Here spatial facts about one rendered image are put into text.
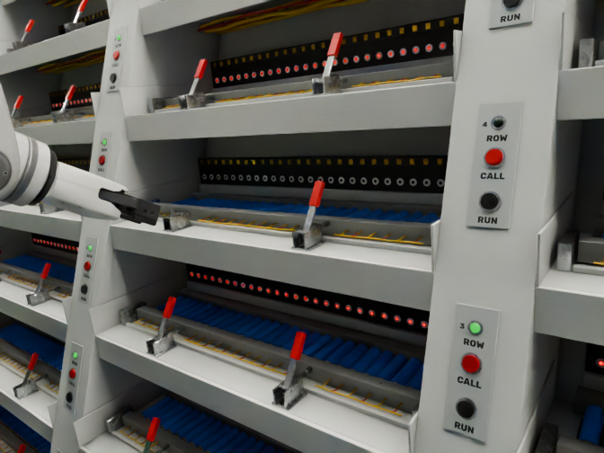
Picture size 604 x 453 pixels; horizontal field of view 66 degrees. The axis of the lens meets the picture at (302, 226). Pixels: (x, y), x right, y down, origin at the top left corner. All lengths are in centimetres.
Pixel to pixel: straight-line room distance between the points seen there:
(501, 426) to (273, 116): 45
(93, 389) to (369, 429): 55
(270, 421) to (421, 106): 42
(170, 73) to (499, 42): 65
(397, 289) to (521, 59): 26
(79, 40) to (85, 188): 57
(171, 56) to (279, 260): 54
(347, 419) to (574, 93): 42
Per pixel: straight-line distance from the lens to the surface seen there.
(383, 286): 53
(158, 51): 99
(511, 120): 50
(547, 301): 48
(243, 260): 65
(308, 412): 62
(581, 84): 50
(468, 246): 49
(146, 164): 95
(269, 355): 70
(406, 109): 55
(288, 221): 68
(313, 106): 62
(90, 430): 99
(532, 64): 51
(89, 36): 113
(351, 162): 74
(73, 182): 64
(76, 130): 108
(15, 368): 137
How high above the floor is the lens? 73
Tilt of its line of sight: 2 degrees up
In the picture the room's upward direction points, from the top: 7 degrees clockwise
